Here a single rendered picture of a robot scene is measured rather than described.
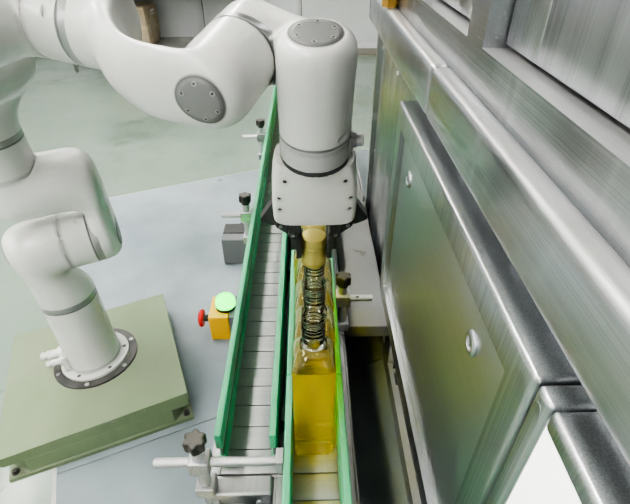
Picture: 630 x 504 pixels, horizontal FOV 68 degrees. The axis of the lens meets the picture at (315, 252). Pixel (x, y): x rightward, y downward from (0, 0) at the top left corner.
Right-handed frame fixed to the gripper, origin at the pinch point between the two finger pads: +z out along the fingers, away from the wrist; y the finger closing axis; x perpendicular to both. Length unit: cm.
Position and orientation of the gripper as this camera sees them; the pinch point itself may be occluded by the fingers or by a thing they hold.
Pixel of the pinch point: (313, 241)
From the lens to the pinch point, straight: 62.8
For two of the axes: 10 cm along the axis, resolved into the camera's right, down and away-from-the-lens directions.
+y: -10.0, 0.2, -0.3
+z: -0.1, 6.2, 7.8
